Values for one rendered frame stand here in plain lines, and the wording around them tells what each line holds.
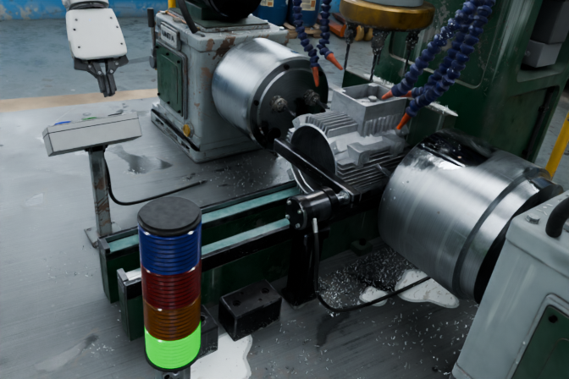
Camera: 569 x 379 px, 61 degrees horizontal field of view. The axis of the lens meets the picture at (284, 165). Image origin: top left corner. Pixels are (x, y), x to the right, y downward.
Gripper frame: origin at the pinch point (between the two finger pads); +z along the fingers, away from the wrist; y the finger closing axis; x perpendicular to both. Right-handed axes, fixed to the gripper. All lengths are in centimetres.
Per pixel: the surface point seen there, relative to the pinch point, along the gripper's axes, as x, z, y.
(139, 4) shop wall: 482, -189, 197
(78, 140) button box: -3.5, 10.0, -8.7
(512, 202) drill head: -59, 35, 35
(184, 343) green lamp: -50, 38, -13
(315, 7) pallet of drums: 348, -129, 358
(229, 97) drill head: 4.2, 5.7, 28.8
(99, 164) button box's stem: 1.5, 15.1, -5.0
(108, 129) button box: -3.5, 9.0, -2.8
